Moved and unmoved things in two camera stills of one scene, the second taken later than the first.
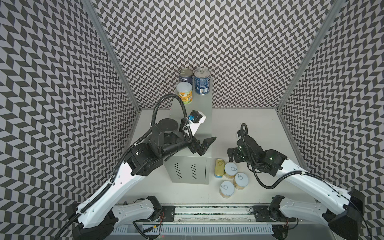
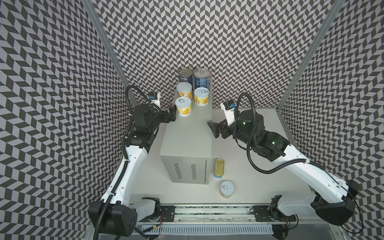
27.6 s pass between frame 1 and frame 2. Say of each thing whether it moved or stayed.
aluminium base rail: stayed
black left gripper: moved
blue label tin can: stayed
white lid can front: stayed
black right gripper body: moved
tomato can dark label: stayed
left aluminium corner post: stayed
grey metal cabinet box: stayed
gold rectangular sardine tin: stayed
